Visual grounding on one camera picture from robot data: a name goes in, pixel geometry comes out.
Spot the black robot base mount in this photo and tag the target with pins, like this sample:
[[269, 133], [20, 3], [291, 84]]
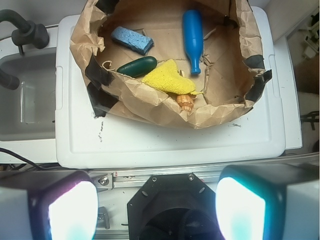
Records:
[[173, 207]]

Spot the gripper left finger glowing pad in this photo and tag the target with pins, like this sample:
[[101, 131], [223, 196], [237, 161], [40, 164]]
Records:
[[47, 205]]

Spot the dark green plastic pickle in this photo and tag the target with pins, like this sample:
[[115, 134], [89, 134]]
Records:
[[138, 67]]

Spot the black faucet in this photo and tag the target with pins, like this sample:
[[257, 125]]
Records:
[[26, 32]]

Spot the brown paper bag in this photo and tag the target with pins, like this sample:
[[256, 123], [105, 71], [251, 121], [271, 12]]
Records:
[[233, 74]]

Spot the orange toy seashell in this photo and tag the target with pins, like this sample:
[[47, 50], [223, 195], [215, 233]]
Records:
[[185, 102]]

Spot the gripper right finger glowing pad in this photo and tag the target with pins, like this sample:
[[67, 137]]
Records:
[[278, 201]]

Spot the blue plastic bottle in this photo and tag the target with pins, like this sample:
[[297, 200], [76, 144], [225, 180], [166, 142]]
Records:
[[193, 38]]

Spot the yellow knitted cloth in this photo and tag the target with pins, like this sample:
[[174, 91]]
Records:
[[166, 78]]

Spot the white sink basin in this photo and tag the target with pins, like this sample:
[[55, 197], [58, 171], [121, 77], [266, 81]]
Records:
[[28, 112]]

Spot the blue sponge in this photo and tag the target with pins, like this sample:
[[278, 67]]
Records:
[[133, 40]]

